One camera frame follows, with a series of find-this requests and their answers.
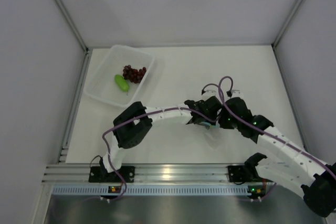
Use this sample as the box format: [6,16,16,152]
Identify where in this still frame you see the clear zip top bag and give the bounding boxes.
[199,122,222,149]

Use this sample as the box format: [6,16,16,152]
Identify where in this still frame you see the fake purple grape bunch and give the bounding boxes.
[122,65,147,84]

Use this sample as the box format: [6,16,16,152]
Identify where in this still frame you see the fake green vegetable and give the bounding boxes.
[114,74,130,93]

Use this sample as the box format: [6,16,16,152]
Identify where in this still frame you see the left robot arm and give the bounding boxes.
[100,96,222,182]

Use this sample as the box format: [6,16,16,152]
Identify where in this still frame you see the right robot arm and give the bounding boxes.
[219,97,335,218]

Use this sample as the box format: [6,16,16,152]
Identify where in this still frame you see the white perforated plastic basket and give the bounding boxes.
[84,45,155,108]

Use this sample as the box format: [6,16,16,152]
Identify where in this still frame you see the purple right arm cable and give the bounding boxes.
[218,76,336,201]

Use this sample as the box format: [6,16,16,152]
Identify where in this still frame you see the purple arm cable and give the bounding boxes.
[102,83,226,201]
[218,76,336,201]

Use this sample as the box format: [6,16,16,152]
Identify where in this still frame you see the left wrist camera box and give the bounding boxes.
[201,89,217,98]

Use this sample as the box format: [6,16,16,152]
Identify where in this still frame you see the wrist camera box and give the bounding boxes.
[201,89,217,98]
[226,90,244,99]

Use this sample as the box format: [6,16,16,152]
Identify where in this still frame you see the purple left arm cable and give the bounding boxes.
[102,83,226,201]

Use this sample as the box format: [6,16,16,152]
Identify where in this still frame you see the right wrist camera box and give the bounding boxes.
[226,90,244,99]

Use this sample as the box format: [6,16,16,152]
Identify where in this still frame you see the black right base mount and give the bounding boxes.
[227,165,258,184]

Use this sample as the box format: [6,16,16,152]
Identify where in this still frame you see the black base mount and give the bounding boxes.
[88,166,135,183]
[227,165,258,184]

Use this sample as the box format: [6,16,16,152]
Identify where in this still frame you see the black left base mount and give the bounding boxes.
[88,166,135,183]

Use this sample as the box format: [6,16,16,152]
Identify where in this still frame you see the aluminium mounting rail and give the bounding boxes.
[41,163,328,183]

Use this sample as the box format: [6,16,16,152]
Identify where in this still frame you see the slotted grey cable duct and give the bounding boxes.
[52,185,253,196]

